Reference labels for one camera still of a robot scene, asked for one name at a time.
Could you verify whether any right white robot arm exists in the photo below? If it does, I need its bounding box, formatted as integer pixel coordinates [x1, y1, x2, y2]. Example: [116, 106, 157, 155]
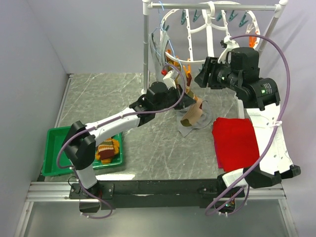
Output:
[195, 47, 301, 197]

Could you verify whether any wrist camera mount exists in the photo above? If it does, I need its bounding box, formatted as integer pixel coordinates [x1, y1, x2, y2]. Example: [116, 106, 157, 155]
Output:
[218, 36, 239, 64]
[161, 70, 179, 89]

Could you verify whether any white clip sock hanger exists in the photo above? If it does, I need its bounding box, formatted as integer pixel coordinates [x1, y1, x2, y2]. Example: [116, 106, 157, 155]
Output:
[163, 0, 261, 65]

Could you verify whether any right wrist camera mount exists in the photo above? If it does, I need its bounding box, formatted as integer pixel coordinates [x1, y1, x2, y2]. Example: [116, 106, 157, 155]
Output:
[218, 36, 239, 64]

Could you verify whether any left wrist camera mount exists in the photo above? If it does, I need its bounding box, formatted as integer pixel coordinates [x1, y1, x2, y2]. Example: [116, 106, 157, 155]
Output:
[161, 70, 179, 89]

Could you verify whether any white clothes rack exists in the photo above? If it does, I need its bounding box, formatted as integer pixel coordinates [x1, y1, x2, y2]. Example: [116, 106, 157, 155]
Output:
[142, 0, 290, 117]

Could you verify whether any grey tank top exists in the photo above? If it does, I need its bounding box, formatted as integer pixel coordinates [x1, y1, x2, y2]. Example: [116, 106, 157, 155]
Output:
[149, 33, 213, 137]

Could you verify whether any black base beam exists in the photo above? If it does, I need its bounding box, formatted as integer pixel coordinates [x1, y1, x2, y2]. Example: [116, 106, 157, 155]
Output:
[69, 179, 245, 213]

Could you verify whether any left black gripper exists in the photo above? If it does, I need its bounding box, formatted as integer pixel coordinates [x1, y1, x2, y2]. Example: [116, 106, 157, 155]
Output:
[155, 84, 197, 113]

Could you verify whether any red folded cloth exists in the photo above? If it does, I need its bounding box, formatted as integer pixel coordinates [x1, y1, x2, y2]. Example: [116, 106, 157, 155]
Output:
[212, 118, 260, 172]

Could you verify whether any green plastic tray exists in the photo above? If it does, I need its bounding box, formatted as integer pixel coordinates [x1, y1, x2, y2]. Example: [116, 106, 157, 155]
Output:
[41, 126, 124, 176]

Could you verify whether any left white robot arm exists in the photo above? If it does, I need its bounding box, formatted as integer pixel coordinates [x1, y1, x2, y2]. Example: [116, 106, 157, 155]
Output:
[59, 82, 196, 198]

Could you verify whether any mustard yellow sock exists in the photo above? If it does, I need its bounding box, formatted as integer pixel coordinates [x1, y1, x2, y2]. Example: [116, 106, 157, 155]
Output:
[100, 158, 120, 164]
[95, 138, 120, 161]

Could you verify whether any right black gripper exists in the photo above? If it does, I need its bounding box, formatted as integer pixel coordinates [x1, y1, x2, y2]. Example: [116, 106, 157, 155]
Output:
[193, 56, 240, 91]

